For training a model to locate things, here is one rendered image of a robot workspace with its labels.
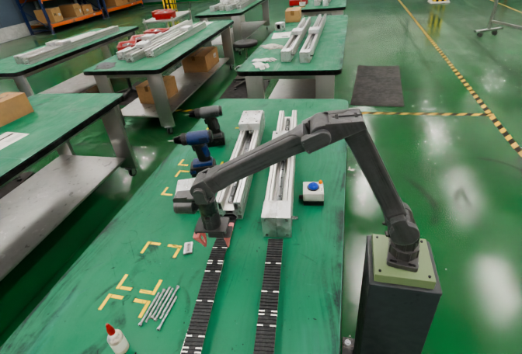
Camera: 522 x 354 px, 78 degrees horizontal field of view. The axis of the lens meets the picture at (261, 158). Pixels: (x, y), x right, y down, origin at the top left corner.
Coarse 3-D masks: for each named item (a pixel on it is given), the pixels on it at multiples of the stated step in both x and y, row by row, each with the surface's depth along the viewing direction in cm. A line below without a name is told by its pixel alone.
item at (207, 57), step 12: (288, 12) 444; (300, 12) 449; (204, 48) 505; (216, 48) 508; (192, 60) 472; (204, 60) 468; (216, 60) 509; (192, 72) 483; (144, 84) 387; (168, 84) 394; (0, 96) 236; (12, 96) 233; (24, 96) 238; (144, 96) 386; (168, 96) 397; (0, 108) 224; (12, 108) 231; (24, 108) 239; (0, 120) 224; (12, 120) 232
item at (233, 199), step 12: (264, 120) 187; (240, 132) 166; (240, 144) 155; (252, 144) 154; (240, 180) 130; (228, 192) 131; (240, 192) 124; (228, 204) 125; (240, 204) 119; (240, 216) 124
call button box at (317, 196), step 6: (306, 186) 127; (318, 186) 126; (306, 192) 124; (312, 192) 124; (318, 192) 123; (300, 198) 129; (306, 198) 124; (312, 198) 124; (318, 198) 124; (306, 204) 126; (312, 204) 126; (318, 204) 125
